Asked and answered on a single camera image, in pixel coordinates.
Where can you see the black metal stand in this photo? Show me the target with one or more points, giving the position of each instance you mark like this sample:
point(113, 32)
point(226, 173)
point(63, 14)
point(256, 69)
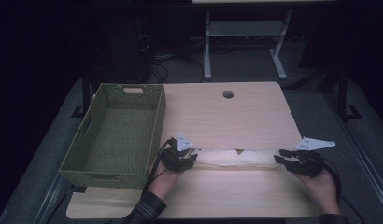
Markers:
point(343, 93)
point(85, 93)

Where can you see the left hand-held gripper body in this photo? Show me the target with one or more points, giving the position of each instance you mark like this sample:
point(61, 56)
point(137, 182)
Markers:
point(172, 158)

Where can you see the metal floor rail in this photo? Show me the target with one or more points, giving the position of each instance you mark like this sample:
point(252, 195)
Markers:
point(361, 149)
point(48, 199)

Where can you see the cream towel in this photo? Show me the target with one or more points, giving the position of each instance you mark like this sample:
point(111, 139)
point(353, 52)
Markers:
point(236, 158)

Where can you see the person's right hand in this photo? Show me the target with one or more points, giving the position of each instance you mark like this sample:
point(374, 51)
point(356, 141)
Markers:
point(323, 193)

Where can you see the person's left hand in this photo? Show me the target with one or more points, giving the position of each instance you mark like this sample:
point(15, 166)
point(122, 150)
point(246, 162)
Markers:
point(163, 183)

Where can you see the green woven basket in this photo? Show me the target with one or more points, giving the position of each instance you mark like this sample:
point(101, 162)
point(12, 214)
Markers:
point(118, 140)

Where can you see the white metal desk frame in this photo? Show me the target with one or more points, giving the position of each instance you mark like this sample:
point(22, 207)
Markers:
point(245, 29)

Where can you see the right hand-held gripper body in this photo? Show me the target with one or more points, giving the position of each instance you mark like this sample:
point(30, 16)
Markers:
point(308, 165)

